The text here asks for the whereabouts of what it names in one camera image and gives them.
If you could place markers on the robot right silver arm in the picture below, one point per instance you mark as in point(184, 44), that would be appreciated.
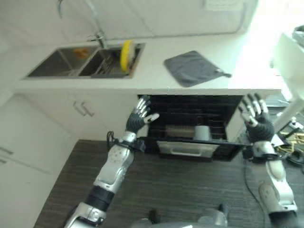
point(275, 180)

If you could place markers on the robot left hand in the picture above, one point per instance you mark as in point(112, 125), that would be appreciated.
point(136, 121)

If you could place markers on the yellow plate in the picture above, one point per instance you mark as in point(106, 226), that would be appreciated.
point(126, 56)

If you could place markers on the black dishwasher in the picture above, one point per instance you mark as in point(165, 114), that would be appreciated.
point(190, 118)

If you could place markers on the orange sponge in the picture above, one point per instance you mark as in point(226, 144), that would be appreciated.
point(80, 51)

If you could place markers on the robot silver body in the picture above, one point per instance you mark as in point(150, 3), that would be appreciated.
point(183, 217)

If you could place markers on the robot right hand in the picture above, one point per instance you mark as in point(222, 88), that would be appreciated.
point(260, 126)

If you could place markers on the chrome kitchen faucet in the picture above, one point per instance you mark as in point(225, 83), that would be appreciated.
point(98, 35)

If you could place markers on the white kitchen cabinet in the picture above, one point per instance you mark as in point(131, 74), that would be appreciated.
point(71, 116)

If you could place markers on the grey cup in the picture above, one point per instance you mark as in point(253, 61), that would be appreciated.
point(202, 133)

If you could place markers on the stainless steel double sink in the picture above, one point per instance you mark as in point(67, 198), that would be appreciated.
point(85, 62)

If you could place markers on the black dish rack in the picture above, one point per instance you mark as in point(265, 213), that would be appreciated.
point(109, 65)

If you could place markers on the robot left silver arm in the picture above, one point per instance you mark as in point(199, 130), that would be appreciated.
point(107, 175)

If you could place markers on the open dishwasher door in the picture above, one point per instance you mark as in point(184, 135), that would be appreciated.
point(190, 148)

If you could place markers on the grey dish cloth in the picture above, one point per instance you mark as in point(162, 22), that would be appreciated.
point(191, 68)

